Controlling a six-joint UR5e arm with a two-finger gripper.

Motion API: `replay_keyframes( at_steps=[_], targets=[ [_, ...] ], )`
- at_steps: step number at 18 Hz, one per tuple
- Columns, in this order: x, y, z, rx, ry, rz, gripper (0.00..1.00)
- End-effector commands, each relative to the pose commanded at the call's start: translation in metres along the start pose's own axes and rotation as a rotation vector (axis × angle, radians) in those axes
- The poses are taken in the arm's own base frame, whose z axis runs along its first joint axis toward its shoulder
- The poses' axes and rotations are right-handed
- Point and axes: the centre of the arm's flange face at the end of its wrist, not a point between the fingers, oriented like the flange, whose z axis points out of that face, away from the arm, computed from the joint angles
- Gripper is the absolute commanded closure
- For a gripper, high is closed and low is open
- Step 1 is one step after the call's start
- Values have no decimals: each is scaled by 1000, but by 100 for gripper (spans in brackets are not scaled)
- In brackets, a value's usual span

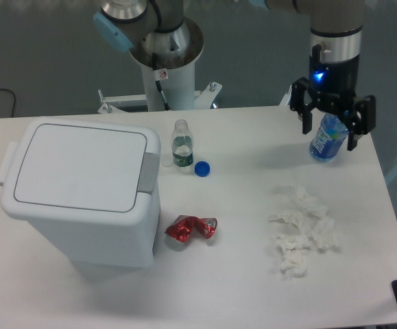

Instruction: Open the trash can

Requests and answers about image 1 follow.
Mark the white plastic trash can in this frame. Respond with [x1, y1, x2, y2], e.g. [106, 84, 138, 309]
[1, 117, 161, 268]

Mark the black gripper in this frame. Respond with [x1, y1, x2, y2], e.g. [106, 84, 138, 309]
[289, 44, 376, 151]

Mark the white bottle cap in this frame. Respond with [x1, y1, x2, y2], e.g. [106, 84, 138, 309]
[160, 158, 173, 167]

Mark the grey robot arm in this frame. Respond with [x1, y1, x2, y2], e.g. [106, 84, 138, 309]
[93, 1, 376, 150]

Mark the clear open plastic bottle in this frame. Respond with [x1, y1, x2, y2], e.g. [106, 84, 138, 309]
[171, 119, 194, 173]

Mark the blue bottle cap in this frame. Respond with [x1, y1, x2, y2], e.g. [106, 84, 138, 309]
[194, 160, 210, 178]

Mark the crumpled white tissue paper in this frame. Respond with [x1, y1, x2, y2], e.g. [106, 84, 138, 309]
[268, 185, 341, 280]

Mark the blue water bottle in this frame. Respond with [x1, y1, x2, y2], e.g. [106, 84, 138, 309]
[309, 113, 348, 162]

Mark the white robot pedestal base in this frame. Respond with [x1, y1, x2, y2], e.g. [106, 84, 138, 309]
[93, 12, 222, 111]

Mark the crushed red can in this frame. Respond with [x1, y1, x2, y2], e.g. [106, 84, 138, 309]
[165, 215, 218, 246]

